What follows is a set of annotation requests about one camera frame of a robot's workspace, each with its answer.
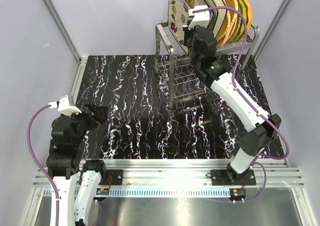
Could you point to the orange scalloped plate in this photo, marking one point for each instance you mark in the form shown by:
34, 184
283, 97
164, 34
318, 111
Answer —
249, 13

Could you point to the steel wire dish rack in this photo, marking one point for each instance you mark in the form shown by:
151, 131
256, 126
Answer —
175, 72

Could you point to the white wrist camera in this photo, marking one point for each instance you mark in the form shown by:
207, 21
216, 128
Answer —
65, 106
198, 16

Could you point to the aluminium mounting rail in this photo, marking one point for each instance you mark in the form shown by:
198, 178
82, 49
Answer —
169, 173

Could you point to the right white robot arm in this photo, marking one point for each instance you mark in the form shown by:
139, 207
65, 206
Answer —
260, 126

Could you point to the slotted cable duct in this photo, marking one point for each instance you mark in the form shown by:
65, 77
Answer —
163, 193

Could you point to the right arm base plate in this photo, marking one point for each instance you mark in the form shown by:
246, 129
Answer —
228, 177

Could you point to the white square plate black rim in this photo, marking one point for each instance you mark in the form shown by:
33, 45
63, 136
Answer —
216, 24

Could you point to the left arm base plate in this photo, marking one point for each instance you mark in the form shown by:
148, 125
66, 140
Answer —
115, 177

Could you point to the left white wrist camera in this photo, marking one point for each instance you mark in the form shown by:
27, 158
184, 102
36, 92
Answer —
65, 106

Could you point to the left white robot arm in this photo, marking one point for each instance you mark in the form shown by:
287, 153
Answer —
72, 189

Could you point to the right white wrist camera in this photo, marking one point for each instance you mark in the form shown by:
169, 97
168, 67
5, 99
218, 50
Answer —
198, 16

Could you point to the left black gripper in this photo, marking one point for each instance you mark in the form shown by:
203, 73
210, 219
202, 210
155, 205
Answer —
100, 114

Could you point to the woven bamboo tray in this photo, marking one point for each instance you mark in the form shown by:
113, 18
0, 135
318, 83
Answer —
224, 32
233, 19

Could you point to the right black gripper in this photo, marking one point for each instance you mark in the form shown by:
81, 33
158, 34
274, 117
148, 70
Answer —
187, 32

